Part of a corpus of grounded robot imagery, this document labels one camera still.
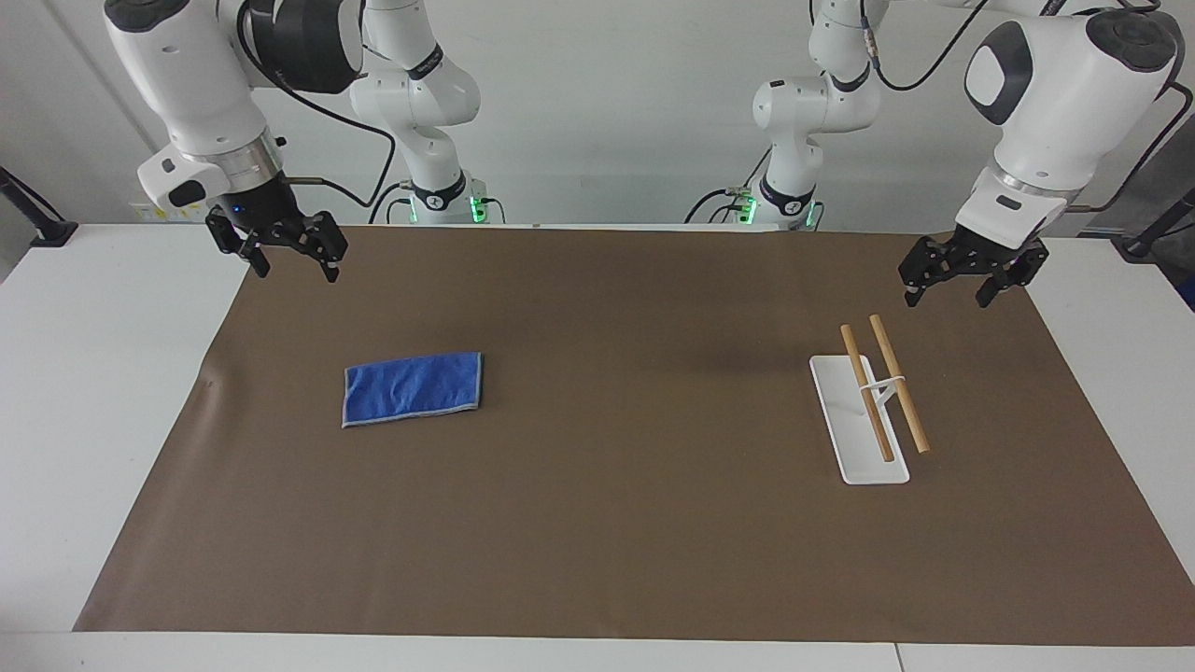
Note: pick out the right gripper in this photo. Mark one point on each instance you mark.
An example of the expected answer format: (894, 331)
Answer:
(264, 213)

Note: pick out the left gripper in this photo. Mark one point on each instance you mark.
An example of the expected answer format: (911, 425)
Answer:
(988, 250)

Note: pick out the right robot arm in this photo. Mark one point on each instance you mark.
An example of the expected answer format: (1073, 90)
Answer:
(196, 84)

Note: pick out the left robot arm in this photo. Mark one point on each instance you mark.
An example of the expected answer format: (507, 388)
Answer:
(1055, 93)

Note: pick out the blue towel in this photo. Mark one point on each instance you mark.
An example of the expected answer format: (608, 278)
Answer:
(413, 387)

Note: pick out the black stand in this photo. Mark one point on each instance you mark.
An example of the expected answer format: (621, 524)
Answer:
(42, 222)
(1153, 233)

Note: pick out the white rack with wooden bars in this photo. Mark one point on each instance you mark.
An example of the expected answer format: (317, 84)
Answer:
(859, 439)

